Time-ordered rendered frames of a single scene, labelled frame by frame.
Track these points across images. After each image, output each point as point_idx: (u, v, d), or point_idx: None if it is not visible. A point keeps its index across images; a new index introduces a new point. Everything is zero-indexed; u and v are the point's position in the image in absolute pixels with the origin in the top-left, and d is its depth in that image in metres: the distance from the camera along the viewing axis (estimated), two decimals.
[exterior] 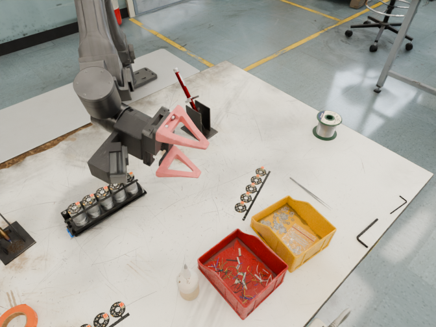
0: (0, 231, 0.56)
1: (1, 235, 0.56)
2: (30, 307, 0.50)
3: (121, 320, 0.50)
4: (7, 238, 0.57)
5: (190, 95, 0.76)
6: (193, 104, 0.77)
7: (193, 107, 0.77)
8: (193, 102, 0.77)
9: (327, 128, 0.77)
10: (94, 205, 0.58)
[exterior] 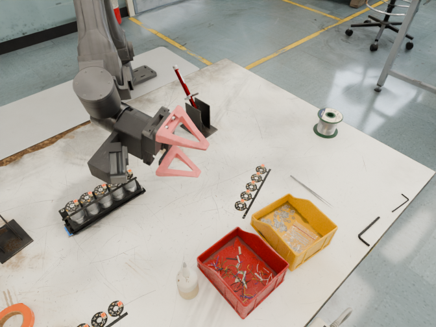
0: None
1: None
2: (27, 307, 0.49)
3: (119, 320, 0.49)
4: None
5: (189, 93, 0.76)
6: (192, 101, 0.76)
7: (193, 105, 0.76)
8: (193, 100, 0.76)
9: (328, 125, 0.77)
10: (92, 203, 0.57)
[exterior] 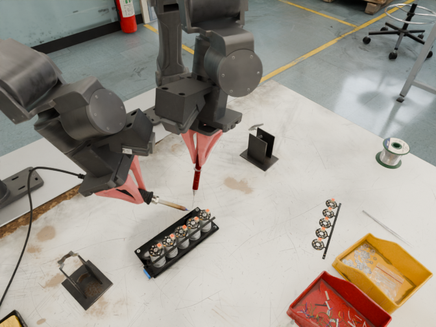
0: (174, 204, 0.56)
1: (178, 208, 0.56)
2: None
3: None
4: (183, 207, 0.57)
5: (198, 167, 0.53)
6: (194, 176, 0.55)
7: (193, 180, 0.55)
8: (196, 176, 0.54)
9: (394, 156, 0.75)
10: (176, 246, 0.56)
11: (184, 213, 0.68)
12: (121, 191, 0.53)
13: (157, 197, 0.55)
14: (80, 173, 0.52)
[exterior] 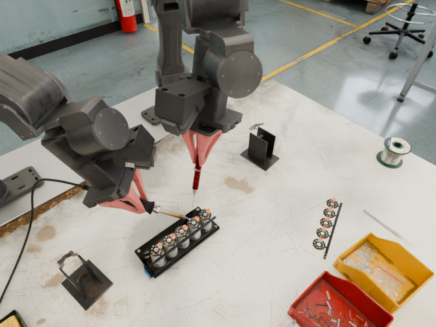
0: (175, 213, 0.58)
1: (179, 217, 0.58)
2: None
3: None
4: (184, 216, 0.59)
5: (198, 167, 0.53)
6: (194, 176, 0.55)
7: (193, 180, 0.55)
8: (196, 176, 0.54)
9: (396, 156, 0.75)
10: (176, 246, 0.55)
11: (185, 213, 0.68)
12: (123, 202, 0.55)
13: (159, 207, 0.57)
14: (84, 185, 0.54)
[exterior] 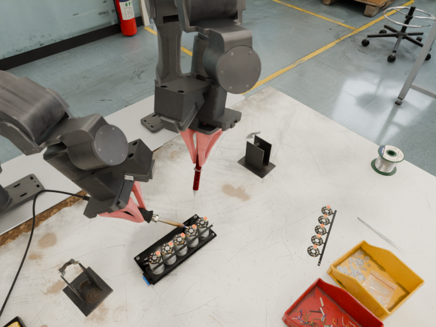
0: (173, 222, 0.60)
1: (177, 226, 0.60)
2: None
3: None
4: (181, 224, 0.60)
5: (198, 167, 0.53)
6: (194, 177, 0.54)
7: (193, 181, 0.55)
8: (196, 176, 0.54)
9: (389, 163, 0.76)
10: (174, 254, 0.57)
11: (183, 220, 0.69)
12: (122, 211, 0.56)
13: (157, 216, 0.59)
14: (84, 195, 0.55)
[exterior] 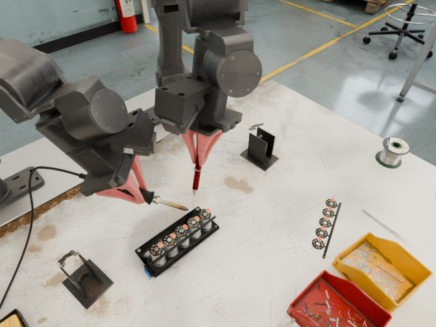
0: (175, 204, 0.56)
1: (179, 208, 0.56)
2: None
3: None
4: (184, 207, 0.57)
5: (198, 167, 0.53)
6: (194, 176, 0.55)
7: (193, 180, 0.55)
8: (196, 176, 0.54)
9: (394, 156, 0.75)
10: (176, 246, 0.56)
11: (185, 212, 0.68)
12: (122, 191, 0.53)
13: (158, 197, 0.55)
14: (81, 173, 0.52)
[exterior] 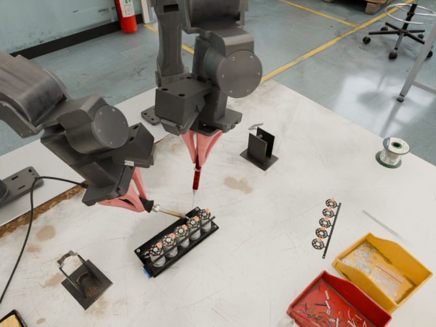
0: (174, 213, 0.58)
1: (178, 216, 0.58)
2: None
3: None
4: (183, 215, 0.59)
5: (198, 167, 0.53)
6: (194, 176, 0.55)
7: (193, 180, 0.55)
8: (196, 176, 0.54)
9: (394, 156, 0.75)
10: (176, 246, 0.55)
11: (184, 213, 0.68)
12: (122, 200, 0.55)
13: (158, 205, 0.57)
14: (83, 183, 0.53)
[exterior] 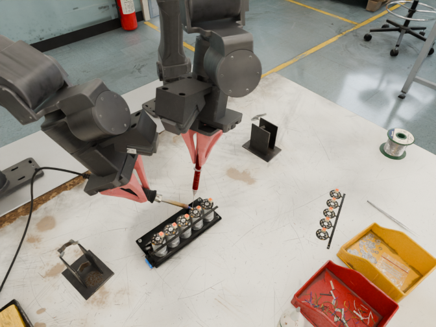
0: (177, 202, 0.57)
1: (181, 206, 0.58)
2: None
3: None
4: (186, 205, 0.58)
5: (198, 167, 0.53)
6: (194, 176, 0.55)
7: (193, 180, 0.55)
8: (196, 176, 0.54)
9: (399, 146, 0.74)
10: (178, 235, 0.55)
11: (186, 203, 0.67)
12: (124, 190, 0.54)
13: (161, 196, 0.56)
14: (85, 173, 0.53)
